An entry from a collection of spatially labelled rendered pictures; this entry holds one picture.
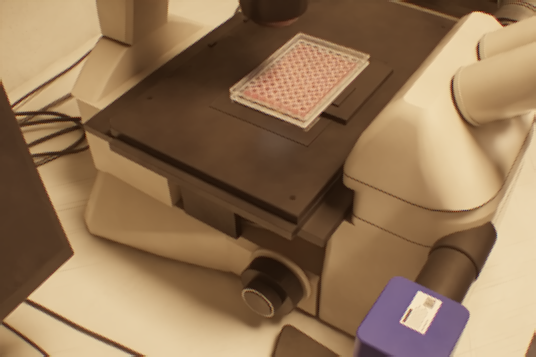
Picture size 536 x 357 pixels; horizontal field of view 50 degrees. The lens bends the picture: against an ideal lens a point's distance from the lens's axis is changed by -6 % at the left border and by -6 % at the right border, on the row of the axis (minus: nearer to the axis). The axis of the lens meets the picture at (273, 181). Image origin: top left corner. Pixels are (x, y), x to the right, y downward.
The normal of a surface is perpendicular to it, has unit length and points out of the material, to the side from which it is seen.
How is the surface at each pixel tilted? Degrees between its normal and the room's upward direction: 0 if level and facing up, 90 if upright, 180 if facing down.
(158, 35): 90
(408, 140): 78
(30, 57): 90
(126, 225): 49
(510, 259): 0
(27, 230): 86
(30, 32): 90
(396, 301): 0
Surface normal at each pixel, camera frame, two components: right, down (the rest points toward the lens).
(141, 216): -0.42, -0.03
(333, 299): -0.55, 0.59
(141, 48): 0.83, 0.37
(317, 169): -0.02, -0.72
